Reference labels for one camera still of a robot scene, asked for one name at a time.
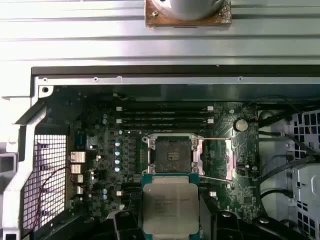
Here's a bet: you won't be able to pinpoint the square brown base plate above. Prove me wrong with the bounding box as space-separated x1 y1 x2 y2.
144 0 233 29

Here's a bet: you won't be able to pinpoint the metal socket cover frame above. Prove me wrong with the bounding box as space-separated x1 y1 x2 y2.
192 136 238 181

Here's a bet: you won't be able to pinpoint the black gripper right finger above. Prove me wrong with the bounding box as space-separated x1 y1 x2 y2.
199 194 298 240

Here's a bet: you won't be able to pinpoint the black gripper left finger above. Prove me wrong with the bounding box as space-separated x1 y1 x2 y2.
106 211 144 240

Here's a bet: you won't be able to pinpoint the green motherboard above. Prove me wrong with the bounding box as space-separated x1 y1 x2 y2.
66 98 261 240

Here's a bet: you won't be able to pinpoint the thin red fan wire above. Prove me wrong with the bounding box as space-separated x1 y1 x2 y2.
34 166 70 227

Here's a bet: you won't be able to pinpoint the thin wire locking lever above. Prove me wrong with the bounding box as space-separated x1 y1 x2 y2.
198 174 231 182

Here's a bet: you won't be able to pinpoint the round silver coin battery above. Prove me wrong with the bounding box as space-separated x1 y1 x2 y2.
233 117 250 133

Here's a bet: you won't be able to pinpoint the silver disk bay cage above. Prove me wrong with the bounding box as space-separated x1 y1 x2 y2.
284 106 320 240

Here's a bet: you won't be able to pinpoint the RAM slot black clips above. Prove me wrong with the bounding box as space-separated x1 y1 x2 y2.
119 112 215 119
119 124 215 131

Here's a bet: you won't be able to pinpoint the CPU socket metal frame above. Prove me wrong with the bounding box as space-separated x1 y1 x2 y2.
141 132 204 175

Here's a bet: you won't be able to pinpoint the silver CPU green edge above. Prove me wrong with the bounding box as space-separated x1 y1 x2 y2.
140 173 201 240

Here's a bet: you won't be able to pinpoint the RAM slot white clips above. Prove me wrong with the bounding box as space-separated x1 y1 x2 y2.
116 106 215 113
116 118 215 125

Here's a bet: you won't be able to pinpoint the black open PC case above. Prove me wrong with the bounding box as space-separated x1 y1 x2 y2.
0 65 320 240

